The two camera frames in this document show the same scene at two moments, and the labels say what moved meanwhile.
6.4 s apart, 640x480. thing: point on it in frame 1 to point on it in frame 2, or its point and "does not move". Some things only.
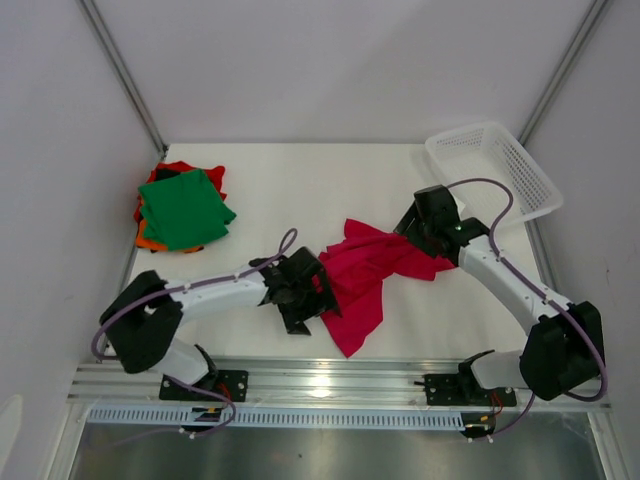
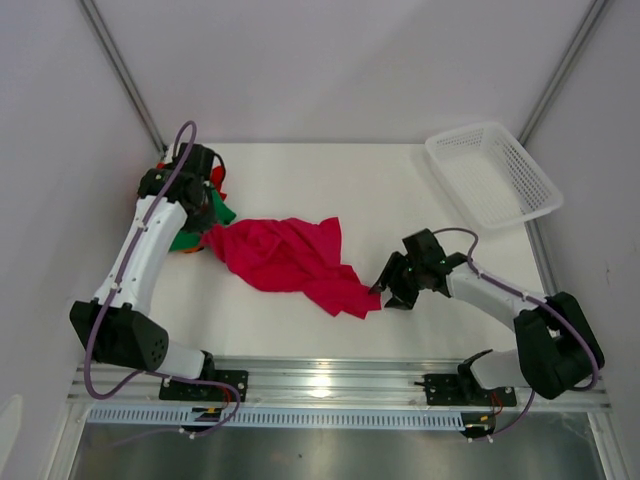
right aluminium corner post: [594, 14] does not move
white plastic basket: [488, 151] does not move
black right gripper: [413, 229] to [406, 273]
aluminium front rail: [302, 386] does not move
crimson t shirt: [357, 267] to [293, 255]
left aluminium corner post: [96, 24] does not move
